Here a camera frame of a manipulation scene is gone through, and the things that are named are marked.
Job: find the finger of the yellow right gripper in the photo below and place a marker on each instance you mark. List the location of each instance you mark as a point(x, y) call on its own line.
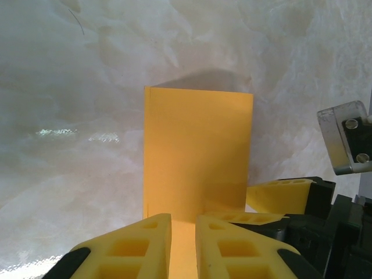
point(247, 218)
point(282, 194)

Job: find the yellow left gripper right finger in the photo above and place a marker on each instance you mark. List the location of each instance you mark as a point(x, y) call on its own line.
point(238, 255)

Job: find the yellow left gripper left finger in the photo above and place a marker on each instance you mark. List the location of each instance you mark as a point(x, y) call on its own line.
point(130, 250)

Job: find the orange cloth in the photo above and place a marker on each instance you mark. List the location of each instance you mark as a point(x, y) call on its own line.
point(197, 145)

